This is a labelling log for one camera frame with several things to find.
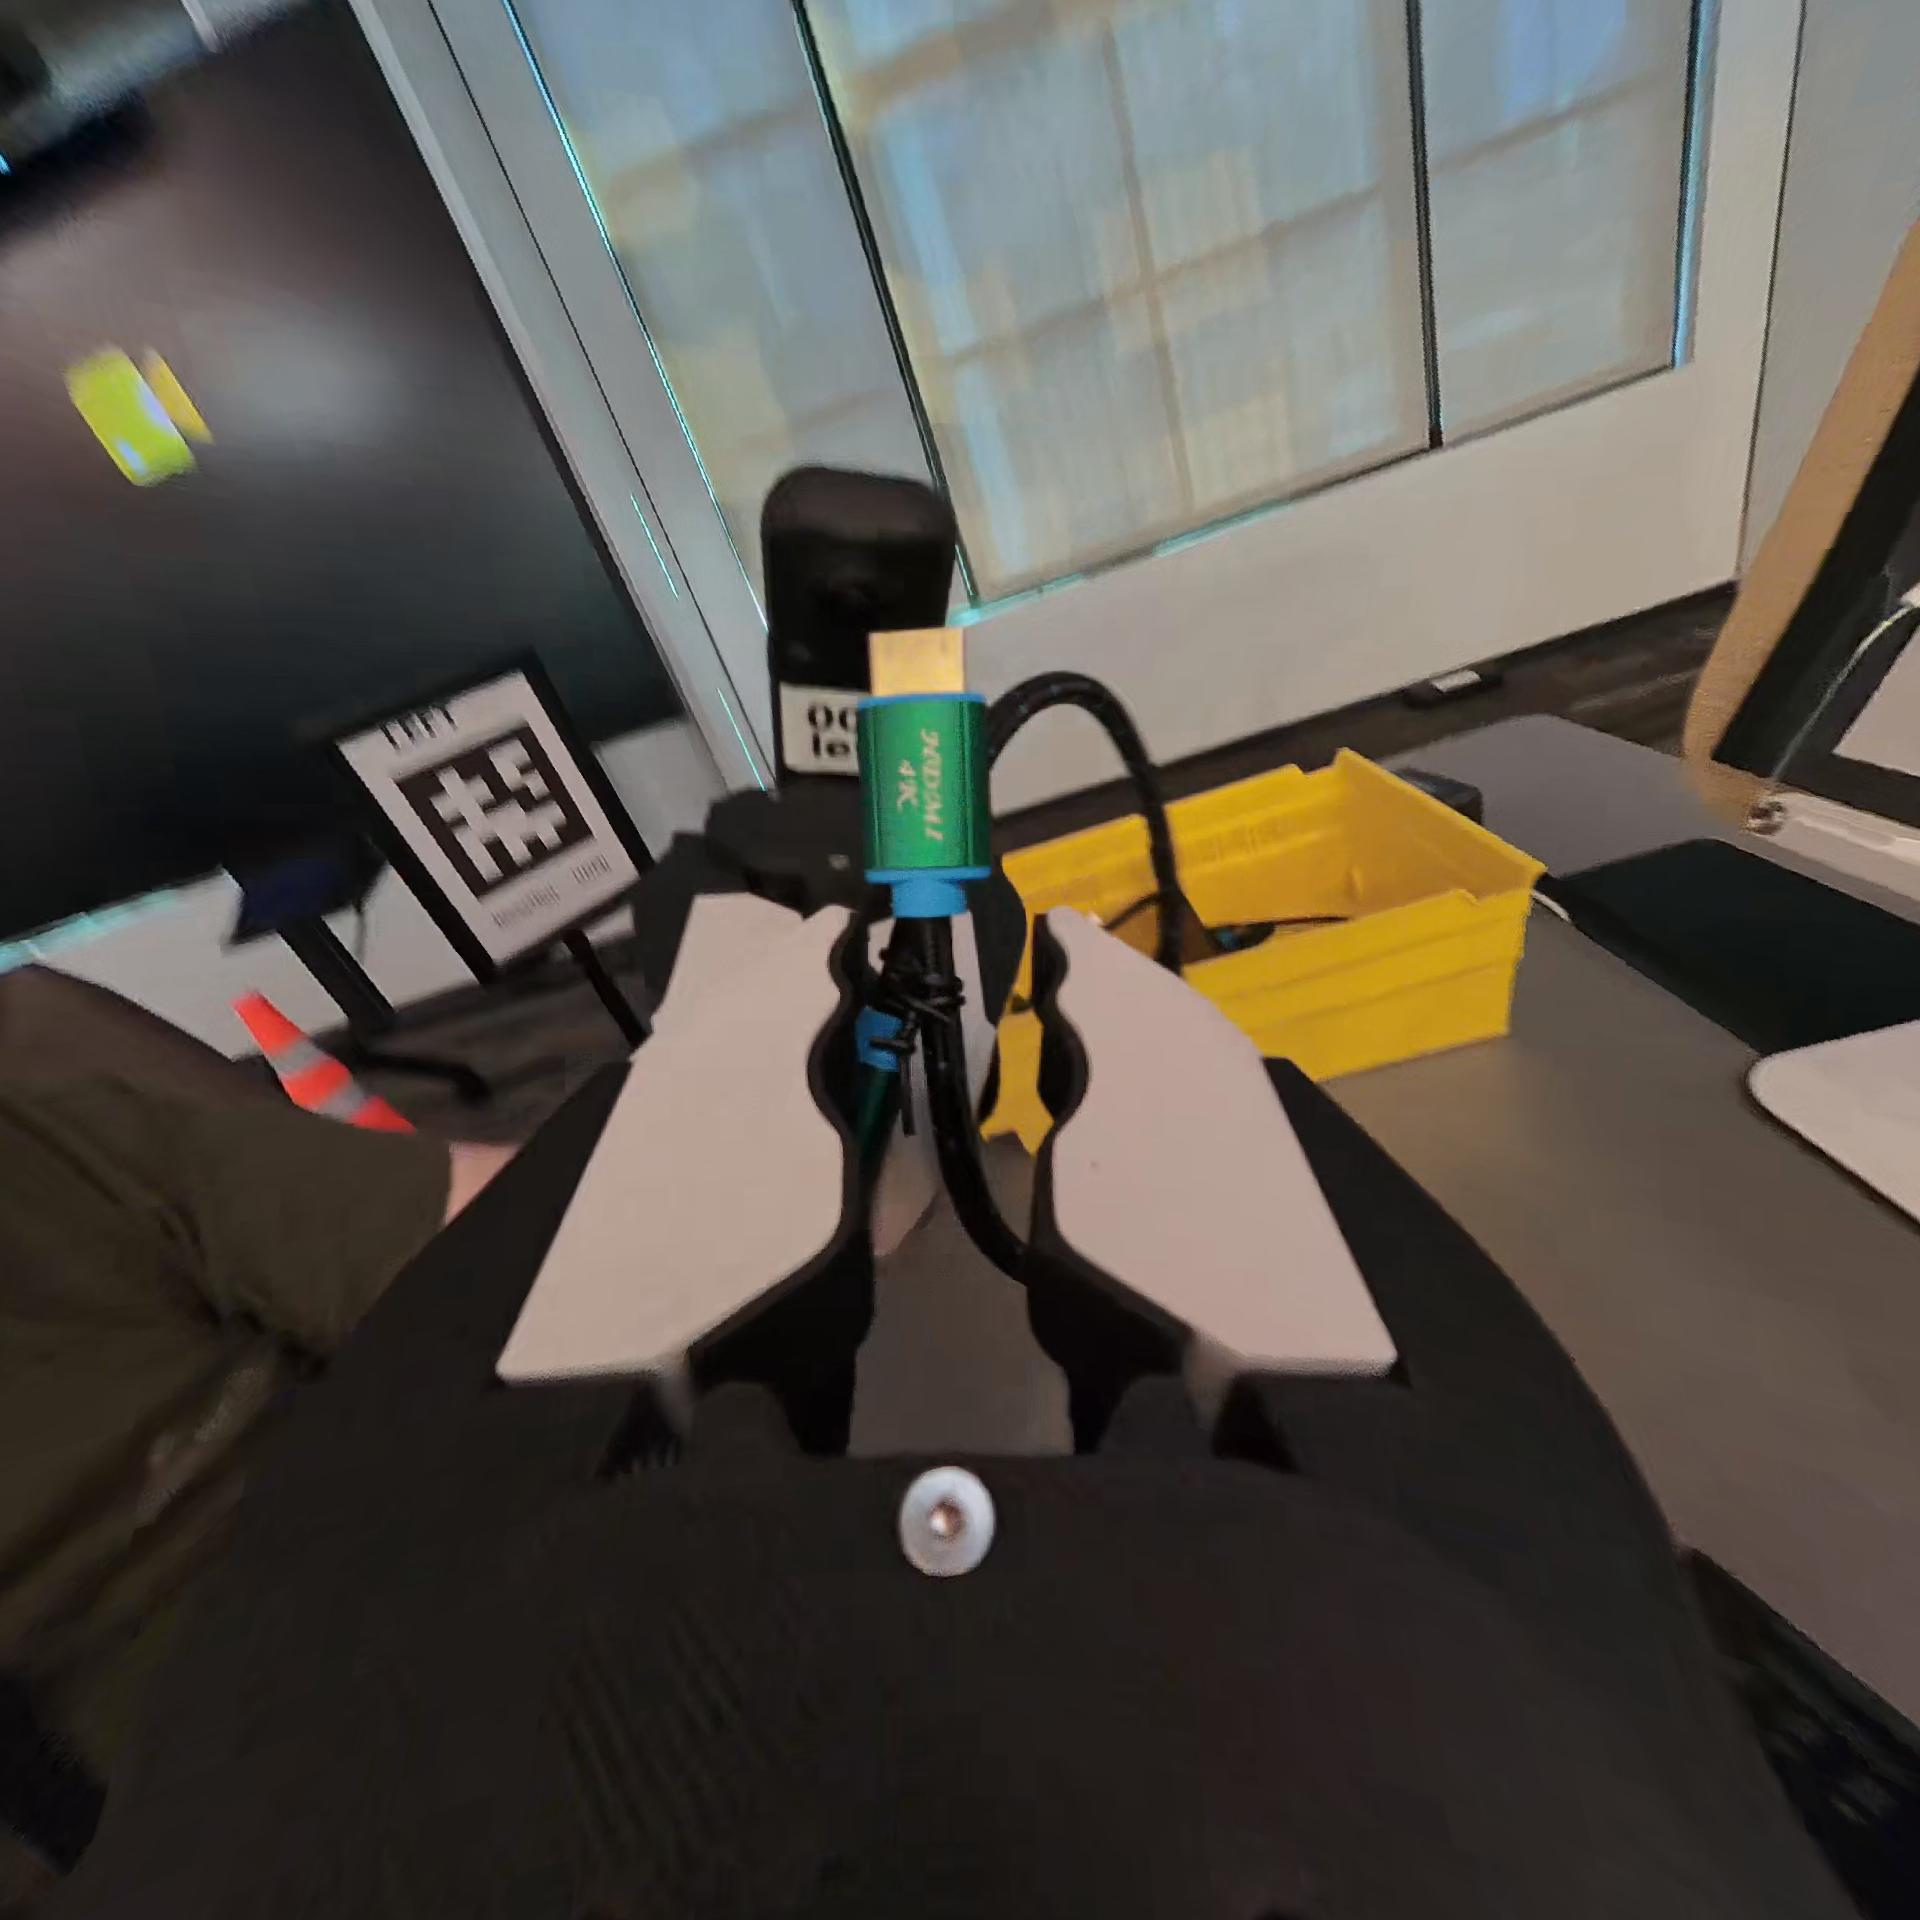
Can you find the black power adapter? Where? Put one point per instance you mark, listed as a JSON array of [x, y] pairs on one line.
[[1440, 792]]

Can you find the large glass window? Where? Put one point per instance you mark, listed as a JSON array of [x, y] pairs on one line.
[[1170, 225]]

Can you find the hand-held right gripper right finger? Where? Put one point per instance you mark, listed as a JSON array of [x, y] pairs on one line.
[[1200, 1171]]

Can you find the black flat box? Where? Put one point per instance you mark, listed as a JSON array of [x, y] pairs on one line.
[[1741, 938]]

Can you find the white monitor stand base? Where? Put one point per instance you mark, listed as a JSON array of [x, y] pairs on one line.
[[1861, 1111]]

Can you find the large black display screen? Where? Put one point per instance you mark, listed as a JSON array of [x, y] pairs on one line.
[[299, 600]]

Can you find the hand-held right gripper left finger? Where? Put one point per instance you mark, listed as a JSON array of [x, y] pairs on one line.
[[705, 1140]]

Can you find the brown cardboard panel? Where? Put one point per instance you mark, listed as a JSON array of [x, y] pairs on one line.
[[1771, 526]]

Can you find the yellow plastic bin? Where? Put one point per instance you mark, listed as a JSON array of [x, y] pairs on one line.
[[1351, 930]]

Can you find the orange traffic cone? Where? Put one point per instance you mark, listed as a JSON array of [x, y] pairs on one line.
[[323, 1082]]

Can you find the fiducial marker sign board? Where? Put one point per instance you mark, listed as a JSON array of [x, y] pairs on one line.
[[496, 810]]

